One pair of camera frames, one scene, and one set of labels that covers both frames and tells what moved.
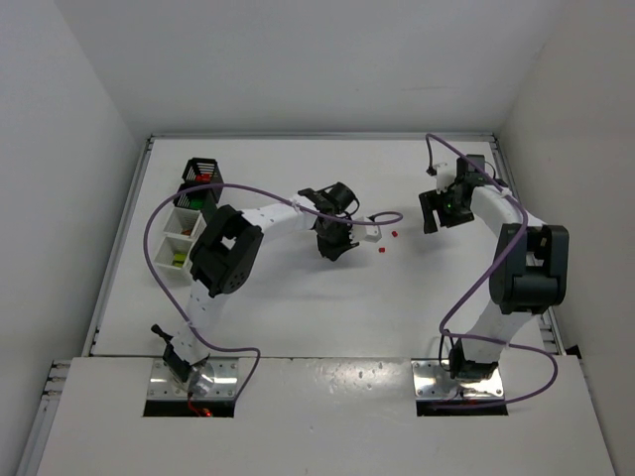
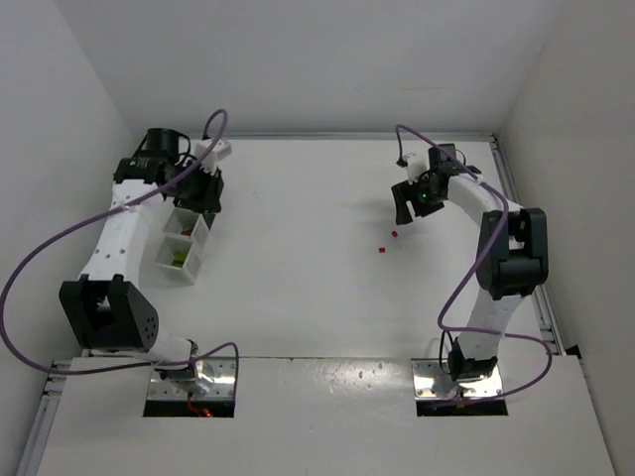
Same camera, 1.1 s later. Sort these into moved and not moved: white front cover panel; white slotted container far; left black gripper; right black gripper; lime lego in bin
Moved: left black gripper; right black gripper
Not moved: white slotted container far; lime lego in bin; white front cover panel
